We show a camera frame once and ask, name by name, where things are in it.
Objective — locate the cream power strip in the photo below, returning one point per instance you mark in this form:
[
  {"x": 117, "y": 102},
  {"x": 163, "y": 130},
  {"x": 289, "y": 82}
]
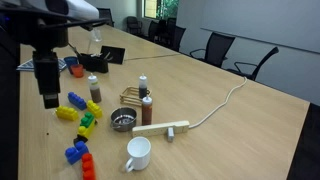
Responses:
[{"x": 156, "y": 128}]

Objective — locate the wall whiteboard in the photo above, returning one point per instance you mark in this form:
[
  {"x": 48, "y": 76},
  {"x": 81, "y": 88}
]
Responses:
[{"x": 266, "y": 20}]

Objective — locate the black toy block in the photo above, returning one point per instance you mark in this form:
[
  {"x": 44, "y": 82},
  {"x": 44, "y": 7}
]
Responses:
[{"x": 80, "y": 139}]

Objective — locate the red-brown sauce squeeze bottle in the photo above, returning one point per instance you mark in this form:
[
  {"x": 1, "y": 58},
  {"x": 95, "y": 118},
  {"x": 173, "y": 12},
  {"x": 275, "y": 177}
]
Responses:
[{"x": 147, "y": 111}]

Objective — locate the blue cup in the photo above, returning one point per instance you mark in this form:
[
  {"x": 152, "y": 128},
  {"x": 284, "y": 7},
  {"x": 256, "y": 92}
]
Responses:
[{"x": 70, "y": 61}]

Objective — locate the brown sauce squeeze bottle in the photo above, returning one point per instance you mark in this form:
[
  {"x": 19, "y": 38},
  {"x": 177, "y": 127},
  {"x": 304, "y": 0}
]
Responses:
[{"x": 95, "y": 91}]

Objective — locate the magazine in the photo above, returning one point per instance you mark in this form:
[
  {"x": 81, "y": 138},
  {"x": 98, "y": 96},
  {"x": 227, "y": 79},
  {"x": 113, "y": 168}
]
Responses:
[{"x": 25, "y": 66}]

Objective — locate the window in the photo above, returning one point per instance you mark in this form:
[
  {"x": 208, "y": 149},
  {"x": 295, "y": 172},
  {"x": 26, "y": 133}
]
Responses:
[{"x": 161, "y": 8}]

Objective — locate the small blue toy block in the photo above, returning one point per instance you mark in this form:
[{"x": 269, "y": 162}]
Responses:
[{"x": 76, "y": 152}]

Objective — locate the red toy block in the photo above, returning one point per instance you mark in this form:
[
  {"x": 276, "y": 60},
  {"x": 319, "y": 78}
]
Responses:
[{"x": 88, "y": 167}]

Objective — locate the metal bowl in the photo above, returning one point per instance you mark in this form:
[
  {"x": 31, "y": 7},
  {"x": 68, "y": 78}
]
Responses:
[{"x": 123, "y": 120}]

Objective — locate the white plug adapter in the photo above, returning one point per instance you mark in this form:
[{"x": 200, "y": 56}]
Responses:
[{"x": 170, "y": 134}]

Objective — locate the black office chair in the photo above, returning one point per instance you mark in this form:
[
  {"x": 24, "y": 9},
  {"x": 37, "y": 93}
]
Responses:
[
  {"x": 106, "y": 15},
  {"x": 166, "y": 31},
  {"x": 258, "y": 68},
  {"x": 216, "y": 48},
  {"x": 178, "y": 38},
  {"x": 153, "y": 30},
  {"x": 134, "y": 24}
]

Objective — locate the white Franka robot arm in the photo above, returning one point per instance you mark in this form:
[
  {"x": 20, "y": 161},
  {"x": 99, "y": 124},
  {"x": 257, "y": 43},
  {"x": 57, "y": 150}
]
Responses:
[{"x": 80, "y": 8}]

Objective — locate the green toy block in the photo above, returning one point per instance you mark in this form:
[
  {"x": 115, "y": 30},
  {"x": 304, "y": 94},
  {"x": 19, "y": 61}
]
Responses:
[{"x": 87, "y": 120}]

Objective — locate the orange cup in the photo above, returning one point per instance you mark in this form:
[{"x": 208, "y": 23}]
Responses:
[{"x": 77, "y": 71}]

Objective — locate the white ceramic mug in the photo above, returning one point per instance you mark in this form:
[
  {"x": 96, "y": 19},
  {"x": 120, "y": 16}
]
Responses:
[{"x": 138, "y": 156}]

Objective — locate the clear glass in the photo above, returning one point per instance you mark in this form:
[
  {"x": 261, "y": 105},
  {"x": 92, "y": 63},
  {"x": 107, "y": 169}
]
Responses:
[{"x": 96, "y": 35}]

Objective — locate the short yellow toy block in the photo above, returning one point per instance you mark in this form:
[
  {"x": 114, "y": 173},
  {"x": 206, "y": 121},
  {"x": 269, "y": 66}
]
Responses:
[{"x": 94, "y": 109}]

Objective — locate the long yellow toy block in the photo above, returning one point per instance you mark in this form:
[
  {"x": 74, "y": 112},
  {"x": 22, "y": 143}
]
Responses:
[{"x": 66, "y": 114}]

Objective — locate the long blue toy block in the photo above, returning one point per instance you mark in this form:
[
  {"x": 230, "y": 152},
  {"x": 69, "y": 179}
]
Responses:
[{"x": 76, "y": 100}]

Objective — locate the dark sauce squeeze bottle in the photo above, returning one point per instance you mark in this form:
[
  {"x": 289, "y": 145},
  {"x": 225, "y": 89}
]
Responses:
[{"x": 143, "y": 87}]

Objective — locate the black utensil holder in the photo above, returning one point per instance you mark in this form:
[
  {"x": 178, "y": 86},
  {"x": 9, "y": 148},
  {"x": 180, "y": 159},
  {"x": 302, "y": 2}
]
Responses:
[{"x": 95, "y": 65}]

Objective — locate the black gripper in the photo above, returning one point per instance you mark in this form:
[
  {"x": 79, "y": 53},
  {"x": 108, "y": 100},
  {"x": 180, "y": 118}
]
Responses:
[{"x": 46, "y": 73}]

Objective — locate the wooden rack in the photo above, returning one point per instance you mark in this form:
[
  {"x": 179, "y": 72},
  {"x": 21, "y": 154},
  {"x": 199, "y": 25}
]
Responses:
[{"x": 128, "y": 96}]

